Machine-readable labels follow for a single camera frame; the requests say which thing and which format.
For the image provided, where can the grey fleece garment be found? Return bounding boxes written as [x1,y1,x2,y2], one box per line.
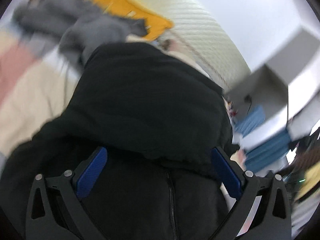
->
[13,0,148,66]

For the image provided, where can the black puffer jacket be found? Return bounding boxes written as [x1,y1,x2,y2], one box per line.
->
[1,43,238,239]

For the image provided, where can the blue striped pillow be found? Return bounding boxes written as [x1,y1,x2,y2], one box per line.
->
[234,105,266,137]

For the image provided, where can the patchwork pastel bed quilt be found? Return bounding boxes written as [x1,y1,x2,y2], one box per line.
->
[1,29,80,166]

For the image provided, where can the cream quilted headboard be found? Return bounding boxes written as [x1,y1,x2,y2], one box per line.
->
[138,0,251,91]

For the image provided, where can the yellow cushion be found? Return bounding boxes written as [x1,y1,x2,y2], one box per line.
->
[91,0,174,41]

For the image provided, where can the grey wall shelf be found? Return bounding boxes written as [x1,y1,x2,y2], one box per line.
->
[226,28,319,131]

